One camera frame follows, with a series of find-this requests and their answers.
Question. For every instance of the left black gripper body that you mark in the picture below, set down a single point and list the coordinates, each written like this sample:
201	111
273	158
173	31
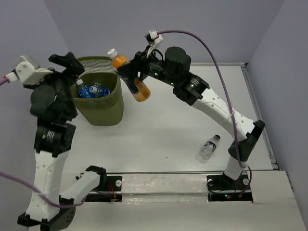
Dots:
65	79

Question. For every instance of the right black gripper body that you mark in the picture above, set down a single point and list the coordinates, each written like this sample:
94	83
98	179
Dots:
150	66

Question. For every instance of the blue label bottle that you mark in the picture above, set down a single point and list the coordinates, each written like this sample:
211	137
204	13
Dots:
84	90
99	91

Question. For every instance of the orange tea bottle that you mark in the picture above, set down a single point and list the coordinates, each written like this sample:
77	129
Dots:
137	88

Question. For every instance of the pepsi label small bottle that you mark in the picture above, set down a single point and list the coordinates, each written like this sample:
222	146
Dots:
207	150

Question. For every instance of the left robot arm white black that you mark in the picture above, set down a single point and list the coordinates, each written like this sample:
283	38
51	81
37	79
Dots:
53	105

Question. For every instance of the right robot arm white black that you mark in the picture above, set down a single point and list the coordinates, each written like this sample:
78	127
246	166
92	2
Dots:
174	70

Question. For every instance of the green mesh waste bin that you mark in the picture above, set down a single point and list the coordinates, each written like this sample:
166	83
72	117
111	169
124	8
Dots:
107	110

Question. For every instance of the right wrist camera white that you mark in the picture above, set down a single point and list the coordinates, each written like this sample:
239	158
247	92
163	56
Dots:
154	39

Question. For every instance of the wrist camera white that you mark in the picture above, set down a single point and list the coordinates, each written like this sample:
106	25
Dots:
27	71
154	39

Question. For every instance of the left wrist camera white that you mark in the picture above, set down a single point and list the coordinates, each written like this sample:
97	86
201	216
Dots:
27	71

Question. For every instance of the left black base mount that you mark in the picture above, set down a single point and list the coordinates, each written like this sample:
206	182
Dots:
109	192

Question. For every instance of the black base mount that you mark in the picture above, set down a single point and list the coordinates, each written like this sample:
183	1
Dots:
223	189
109	192

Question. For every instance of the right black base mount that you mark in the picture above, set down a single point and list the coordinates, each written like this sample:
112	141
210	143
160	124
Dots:
223	189

